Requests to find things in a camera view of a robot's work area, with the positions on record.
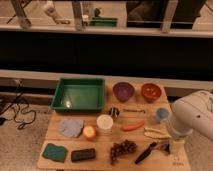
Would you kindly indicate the purple bowl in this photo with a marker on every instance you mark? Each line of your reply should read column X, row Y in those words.
column 123, row 91

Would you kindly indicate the red apple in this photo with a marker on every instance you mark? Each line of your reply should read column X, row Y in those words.
column 90, row 132

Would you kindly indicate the black sponge block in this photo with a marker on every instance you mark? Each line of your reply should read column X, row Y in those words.
column 84, row 154

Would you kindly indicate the blue cup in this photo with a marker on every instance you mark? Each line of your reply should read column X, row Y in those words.
column 161, row 114

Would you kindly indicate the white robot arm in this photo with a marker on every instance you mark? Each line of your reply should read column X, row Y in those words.
column 193, row 112

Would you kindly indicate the bunch of grapes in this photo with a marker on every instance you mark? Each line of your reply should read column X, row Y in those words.
column 118, row 149

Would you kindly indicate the green sponge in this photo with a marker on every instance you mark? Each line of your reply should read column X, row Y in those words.
column 54, row 152

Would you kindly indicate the green bin in background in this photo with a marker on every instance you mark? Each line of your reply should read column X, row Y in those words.
column 103, row 22

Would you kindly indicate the orange bowl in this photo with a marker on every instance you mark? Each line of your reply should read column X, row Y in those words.
column 151, row 92

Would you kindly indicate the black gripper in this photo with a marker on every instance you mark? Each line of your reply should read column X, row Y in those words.
column 166, row 148

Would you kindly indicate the metal spoon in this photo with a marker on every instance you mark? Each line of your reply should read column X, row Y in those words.
column 135, row 110

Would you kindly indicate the blue cloth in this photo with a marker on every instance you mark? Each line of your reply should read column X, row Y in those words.
column 71, row 127

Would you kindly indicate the banana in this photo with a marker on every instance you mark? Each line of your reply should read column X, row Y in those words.
column 155, row 133

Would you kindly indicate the orange carrot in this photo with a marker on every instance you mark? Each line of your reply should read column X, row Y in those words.
column 132, row 127

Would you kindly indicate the green plastic tray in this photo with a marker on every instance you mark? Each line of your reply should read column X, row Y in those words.
column 79, row 95

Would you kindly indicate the white cup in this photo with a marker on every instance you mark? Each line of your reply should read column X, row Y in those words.
column 104, row 123

